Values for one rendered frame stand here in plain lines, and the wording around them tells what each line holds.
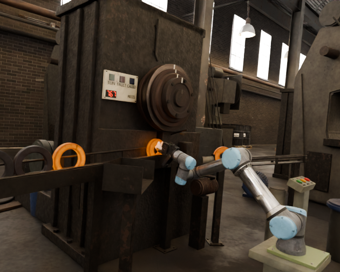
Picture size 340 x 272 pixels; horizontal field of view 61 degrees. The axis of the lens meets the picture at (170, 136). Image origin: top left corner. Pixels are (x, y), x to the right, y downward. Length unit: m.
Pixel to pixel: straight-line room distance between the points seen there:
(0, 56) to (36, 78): 0.90
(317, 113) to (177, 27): 2.60
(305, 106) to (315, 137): 0.47
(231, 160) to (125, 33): 1.07
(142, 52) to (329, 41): 2.96
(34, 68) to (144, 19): 6.12
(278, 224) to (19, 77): 7.15
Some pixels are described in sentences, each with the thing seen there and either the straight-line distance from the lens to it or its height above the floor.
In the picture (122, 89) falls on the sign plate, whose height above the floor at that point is 1.13.
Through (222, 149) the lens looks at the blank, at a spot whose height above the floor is 0.76.
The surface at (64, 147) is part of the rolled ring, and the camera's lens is 1.61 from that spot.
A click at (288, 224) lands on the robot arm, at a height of 0.51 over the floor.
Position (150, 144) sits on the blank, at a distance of 1.97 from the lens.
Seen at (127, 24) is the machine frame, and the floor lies 1.57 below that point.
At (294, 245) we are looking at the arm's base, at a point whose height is 0.36.
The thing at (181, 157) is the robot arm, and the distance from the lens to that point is 1.81.
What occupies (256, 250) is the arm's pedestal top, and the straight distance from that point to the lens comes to 1.71.
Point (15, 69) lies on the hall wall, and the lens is 7.91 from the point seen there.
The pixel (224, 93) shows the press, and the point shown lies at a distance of 9.93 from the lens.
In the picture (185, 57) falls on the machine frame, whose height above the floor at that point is 1.47.
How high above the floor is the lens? 0.95
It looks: 3 degrees down
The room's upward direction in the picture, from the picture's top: 4 degrees clockwise
